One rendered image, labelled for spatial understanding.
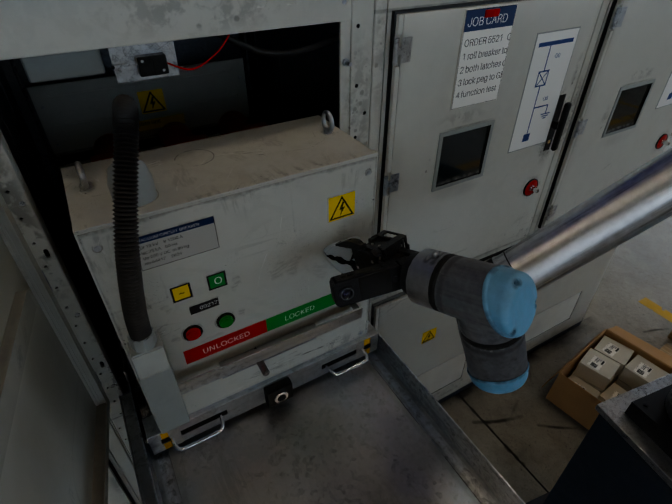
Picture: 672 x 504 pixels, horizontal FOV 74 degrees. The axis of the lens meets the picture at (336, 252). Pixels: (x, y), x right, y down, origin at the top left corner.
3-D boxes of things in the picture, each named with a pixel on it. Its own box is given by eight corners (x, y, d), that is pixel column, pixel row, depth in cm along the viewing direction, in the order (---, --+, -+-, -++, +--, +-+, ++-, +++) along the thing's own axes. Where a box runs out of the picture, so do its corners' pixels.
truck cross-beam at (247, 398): (377, 349, 111) (378, 333, 107) (154, 455, 89) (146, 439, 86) (366, 336, 114) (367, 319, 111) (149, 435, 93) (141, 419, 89)
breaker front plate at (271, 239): (368, 341, 107) (380, 158, 78) (163, 435, 88) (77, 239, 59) (365, 337, 108) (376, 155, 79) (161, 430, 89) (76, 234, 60)
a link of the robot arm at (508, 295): (512, 358, 59) (505, 302, 54) (433, 327, 68) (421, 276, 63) (544, 313, 64) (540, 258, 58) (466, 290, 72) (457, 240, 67)
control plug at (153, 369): (191, 422, 74) (167, 353, 64) (162, 436, 72) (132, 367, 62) (179, 388, 80) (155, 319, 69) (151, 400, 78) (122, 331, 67)
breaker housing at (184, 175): (368, 337, 108) (380, 151, 79) (158, 433, 88) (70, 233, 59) (280, 233, 143) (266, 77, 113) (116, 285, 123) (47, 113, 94)
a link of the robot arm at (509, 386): (516, 341, 77) (510, 286, 70) (539, 397, 67) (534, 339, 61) (461, 351, 78) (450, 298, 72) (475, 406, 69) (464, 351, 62)
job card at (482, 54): (498, 100, 109) (519, 3, 97) (451, 111, 104) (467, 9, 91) (496, 99, 110) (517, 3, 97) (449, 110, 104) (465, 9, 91)
